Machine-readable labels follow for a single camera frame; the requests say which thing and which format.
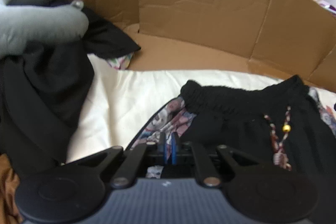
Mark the brown garment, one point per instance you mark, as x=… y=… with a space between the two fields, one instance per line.
x=9 y=182

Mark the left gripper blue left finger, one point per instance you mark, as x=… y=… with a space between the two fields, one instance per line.
x=162 y=147

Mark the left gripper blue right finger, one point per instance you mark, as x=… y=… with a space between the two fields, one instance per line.
x=175 y=147

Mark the black garment pile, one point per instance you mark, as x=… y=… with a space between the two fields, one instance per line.
x=43 y=91

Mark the grey neck pillow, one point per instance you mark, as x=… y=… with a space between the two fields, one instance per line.
x=24 y=21

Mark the white printed bed sheet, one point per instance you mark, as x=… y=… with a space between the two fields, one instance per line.
x=120 y=103

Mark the brown cardboard box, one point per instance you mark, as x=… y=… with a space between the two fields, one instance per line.
x=276 y=38

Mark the black floral lined skirt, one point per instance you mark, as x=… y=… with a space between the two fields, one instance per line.
x=283 y=124

